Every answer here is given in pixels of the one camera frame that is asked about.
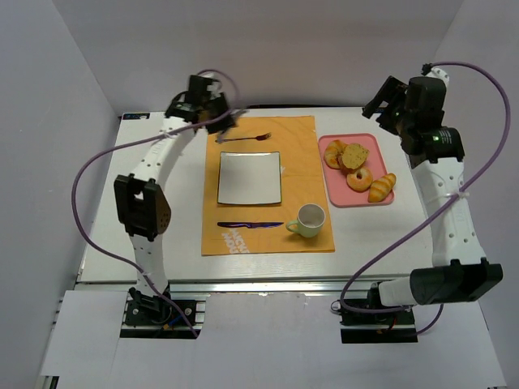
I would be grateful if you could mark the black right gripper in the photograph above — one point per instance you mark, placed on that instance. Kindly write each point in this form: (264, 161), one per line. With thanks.
(381, 101)

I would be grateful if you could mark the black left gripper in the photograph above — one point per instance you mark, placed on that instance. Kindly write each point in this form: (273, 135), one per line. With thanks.
(220, 122)

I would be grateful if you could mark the seeded bread slice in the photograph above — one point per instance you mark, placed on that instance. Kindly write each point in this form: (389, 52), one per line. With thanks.
(354, 156)

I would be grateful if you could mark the sugared ring donut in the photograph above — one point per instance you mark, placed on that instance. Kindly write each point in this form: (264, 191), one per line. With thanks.
(359, 180)

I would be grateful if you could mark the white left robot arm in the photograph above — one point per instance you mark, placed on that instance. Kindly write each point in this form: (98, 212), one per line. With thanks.
(141, 203)

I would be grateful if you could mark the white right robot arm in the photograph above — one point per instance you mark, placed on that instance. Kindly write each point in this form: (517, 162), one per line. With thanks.
(460, 270)

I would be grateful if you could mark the metal fork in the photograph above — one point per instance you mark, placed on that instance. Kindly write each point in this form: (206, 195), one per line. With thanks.
(256, 138)

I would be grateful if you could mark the white square plate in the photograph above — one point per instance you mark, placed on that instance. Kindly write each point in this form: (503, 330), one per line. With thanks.
(249, 179)

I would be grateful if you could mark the twisted glazed bun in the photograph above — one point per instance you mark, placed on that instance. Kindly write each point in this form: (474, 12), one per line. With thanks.
(333, 153)

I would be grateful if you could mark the orange placemat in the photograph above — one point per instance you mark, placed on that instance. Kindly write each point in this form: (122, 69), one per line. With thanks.
(301, 183)

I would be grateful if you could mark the striped croissant roll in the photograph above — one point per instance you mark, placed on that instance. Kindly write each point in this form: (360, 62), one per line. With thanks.
(380, 188)

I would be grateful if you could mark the black logo sticker left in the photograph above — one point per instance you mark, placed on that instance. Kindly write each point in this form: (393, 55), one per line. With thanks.
(135, 116)

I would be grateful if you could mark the pink tray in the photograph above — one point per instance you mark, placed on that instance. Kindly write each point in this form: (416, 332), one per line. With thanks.
(339, 193)

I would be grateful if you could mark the blue iridescent knife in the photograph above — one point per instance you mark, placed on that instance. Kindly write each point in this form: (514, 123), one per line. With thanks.
(249, 225)

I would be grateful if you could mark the pale green mug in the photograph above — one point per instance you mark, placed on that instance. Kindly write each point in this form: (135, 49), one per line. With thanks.
(309, 222)

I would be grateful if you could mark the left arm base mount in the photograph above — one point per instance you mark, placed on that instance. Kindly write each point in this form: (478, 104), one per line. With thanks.
(153, 318)

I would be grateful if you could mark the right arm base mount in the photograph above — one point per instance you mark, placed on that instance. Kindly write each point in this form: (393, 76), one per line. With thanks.
(392, 328)

